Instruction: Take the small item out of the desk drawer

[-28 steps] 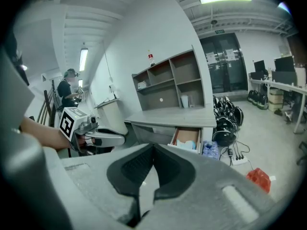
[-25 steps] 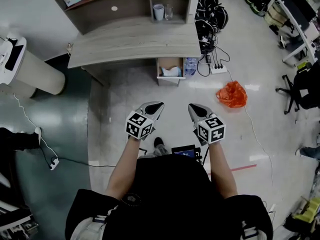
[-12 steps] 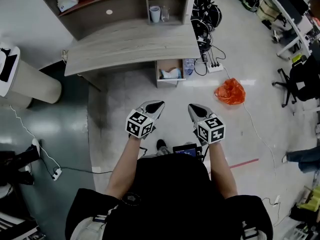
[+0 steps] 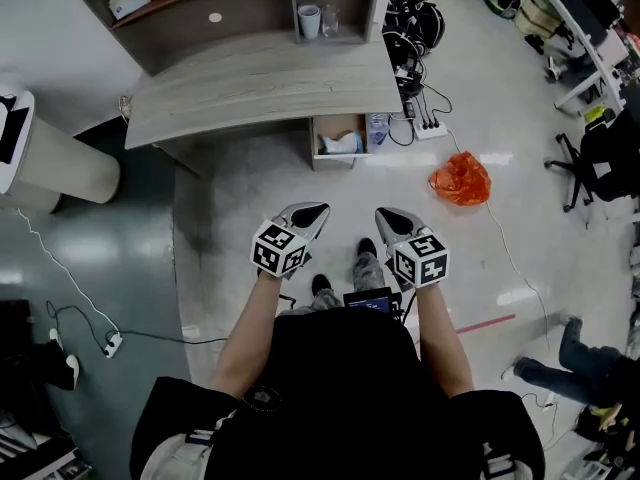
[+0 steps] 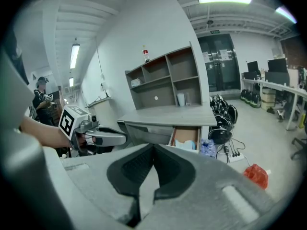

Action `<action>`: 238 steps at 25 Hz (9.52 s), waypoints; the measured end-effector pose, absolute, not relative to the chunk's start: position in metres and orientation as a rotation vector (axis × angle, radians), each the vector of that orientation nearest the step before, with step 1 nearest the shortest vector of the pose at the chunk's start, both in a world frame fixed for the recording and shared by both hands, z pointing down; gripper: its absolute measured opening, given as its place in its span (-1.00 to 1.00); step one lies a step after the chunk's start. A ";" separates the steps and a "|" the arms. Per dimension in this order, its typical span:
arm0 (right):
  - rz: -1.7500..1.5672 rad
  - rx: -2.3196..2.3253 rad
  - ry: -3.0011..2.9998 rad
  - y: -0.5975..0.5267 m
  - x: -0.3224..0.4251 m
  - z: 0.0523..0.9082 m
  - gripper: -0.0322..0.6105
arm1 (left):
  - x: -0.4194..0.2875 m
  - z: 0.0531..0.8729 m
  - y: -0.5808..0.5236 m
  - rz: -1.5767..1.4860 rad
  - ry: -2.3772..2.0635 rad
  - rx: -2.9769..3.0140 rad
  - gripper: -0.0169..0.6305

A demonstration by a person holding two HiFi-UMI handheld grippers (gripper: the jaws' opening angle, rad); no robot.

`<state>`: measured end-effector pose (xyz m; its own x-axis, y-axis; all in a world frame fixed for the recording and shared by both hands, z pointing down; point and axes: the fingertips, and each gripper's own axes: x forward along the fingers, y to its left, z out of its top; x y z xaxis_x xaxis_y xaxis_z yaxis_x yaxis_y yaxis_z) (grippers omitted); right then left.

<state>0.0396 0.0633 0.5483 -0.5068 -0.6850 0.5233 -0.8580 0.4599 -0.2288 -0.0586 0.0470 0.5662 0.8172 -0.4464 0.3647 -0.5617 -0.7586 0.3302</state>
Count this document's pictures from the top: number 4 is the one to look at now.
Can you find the white power strip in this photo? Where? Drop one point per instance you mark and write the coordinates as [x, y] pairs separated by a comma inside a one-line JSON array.
[[113, 345], [430, 130]]

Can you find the person's left forearm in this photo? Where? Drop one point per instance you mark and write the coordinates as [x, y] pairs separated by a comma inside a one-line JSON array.
[[250, 328]]

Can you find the white cup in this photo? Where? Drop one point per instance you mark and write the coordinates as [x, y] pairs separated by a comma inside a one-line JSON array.
[[309, 20]]

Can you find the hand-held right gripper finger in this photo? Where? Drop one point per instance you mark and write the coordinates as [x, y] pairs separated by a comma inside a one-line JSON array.
[[389, 235], [410, 223]]

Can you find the person's right forearm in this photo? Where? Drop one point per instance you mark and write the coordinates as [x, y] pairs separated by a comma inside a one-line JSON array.
[[440, 338]]

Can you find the cardboard box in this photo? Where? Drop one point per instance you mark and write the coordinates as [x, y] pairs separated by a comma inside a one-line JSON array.
[[537, 18]]

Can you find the light blue tissue pack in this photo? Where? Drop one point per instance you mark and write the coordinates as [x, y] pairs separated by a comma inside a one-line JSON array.
[[340, 143]]

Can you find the white office desk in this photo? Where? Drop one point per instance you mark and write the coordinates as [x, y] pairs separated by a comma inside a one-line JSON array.
[[585, 33]]

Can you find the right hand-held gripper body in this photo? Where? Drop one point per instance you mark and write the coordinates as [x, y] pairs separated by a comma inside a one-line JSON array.
[[420, 263]]

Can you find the orange plastic bag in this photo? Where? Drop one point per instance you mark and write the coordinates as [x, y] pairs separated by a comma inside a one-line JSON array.
[[460, 180]]

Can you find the person's right leg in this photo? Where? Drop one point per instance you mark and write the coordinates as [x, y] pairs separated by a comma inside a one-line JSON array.
[[367, 268]]

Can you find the black tablet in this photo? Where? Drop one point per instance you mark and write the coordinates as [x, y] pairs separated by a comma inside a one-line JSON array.
[[11, 128]]

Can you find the clear plastic packet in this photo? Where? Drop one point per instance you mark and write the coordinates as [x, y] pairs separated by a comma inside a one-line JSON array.
[[379, 130]]

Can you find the person's leg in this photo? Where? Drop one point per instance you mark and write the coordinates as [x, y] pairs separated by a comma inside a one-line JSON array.
[[325, 298], [367, 268]]

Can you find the person's black shirt torso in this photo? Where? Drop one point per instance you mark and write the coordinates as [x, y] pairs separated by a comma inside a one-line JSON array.
[[340, 393]]

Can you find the grey wooden desk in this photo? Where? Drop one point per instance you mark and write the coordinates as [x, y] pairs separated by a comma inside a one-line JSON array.
[[250, 93]]

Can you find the brown wooden drawer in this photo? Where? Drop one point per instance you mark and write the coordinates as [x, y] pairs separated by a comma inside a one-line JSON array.
[[340, 160]]

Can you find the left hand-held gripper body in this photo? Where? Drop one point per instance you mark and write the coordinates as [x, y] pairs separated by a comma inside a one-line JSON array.
[[275, 253]]

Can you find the grey wooden shelf hutch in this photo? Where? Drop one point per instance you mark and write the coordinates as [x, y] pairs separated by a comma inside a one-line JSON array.
[[200, 43]]

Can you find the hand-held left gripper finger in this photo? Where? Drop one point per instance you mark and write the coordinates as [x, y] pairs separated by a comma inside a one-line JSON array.
[[300, 210], [316, 225]]

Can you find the pile of black backpacks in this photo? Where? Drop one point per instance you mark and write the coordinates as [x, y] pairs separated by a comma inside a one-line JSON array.
[[412, 23]]

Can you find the black power adapter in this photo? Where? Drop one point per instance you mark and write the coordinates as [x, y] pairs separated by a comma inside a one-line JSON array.
[[409, 108]]

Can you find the black waist-worn screen device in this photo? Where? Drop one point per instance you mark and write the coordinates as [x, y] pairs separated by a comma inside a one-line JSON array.
[[367, 300]]

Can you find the clear drinking glass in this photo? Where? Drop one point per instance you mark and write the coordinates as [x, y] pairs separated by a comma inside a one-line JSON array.
[[330, 20]]

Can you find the person's left leg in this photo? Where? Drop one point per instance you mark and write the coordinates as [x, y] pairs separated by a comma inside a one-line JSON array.
[[325, 298]]

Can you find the black office chair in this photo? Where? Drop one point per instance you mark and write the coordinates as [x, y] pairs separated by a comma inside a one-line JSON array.
[[605, 158]]

